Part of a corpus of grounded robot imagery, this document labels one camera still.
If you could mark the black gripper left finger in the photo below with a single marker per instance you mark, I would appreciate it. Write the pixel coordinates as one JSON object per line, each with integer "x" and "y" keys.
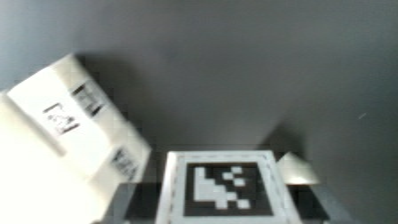
{"x": 134, "y": 204}

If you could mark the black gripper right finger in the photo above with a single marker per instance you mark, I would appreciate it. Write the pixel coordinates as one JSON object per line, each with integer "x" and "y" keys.
{"x": 321, "y": 203}

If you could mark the white chair leg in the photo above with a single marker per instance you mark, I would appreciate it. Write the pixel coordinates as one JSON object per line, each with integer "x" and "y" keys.
{"x": 223, "y": 189}

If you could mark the white chair back piece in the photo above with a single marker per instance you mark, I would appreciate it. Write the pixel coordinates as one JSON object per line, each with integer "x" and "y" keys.
{"x": 74, "y": 151}

